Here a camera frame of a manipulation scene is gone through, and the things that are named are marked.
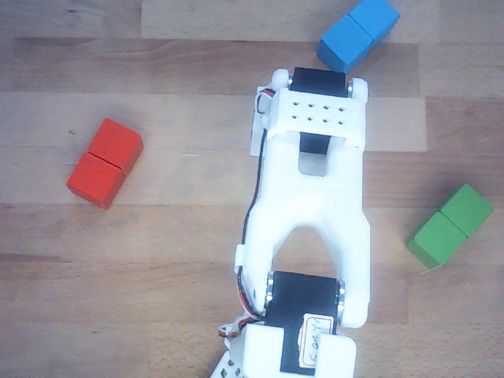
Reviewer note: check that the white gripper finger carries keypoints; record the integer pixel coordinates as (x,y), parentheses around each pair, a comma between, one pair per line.
(258,134)

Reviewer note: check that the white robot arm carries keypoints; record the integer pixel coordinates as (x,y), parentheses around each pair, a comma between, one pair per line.
(315,204)

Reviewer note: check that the long blue block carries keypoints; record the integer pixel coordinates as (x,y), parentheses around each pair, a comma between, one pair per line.
(354,35)

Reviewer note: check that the long red block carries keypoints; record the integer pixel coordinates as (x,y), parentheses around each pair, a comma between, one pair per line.
(104,165)

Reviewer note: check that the long green block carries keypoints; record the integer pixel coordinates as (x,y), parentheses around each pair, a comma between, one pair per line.
(449,228)

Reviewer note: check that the white paper servo label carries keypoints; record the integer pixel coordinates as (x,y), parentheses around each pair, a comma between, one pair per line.
(315,346)

